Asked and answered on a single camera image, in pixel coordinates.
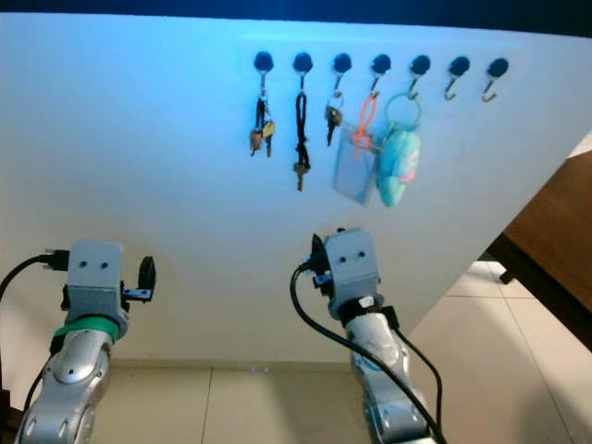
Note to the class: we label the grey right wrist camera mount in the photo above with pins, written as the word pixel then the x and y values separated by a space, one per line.
pixel 351 264

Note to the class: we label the dark brown wooden furniture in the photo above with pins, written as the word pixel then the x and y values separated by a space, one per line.
pixel 550 222

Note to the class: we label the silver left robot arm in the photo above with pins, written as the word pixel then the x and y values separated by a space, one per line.
pixel 74 365

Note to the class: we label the bunch of brass keys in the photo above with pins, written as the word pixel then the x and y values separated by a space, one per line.
pixel 259 120

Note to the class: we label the clear plastic card holder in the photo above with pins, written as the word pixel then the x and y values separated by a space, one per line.
pixel 351 173

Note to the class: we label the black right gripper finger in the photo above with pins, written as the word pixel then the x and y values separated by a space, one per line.
pixel 318 250

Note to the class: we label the white hook rail plate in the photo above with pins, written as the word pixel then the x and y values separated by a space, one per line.
pixel 518 46

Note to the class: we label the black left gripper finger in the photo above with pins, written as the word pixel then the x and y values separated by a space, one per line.
pixel 147 273

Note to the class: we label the black round metal hook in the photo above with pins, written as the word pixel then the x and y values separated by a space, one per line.
pixel 380 62
pixel 498 67
pixel 459 65
pixel 302 61
pixel 420 64
pixel 264 61
pixel 341 62

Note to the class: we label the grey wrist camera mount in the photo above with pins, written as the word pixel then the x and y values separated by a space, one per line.
pixel 94 277
pixel 351 264

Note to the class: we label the black furniture edge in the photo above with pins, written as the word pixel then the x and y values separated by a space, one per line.
pixel 7 433

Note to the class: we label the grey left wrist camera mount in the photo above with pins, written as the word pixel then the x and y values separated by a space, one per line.
pixel 94 277

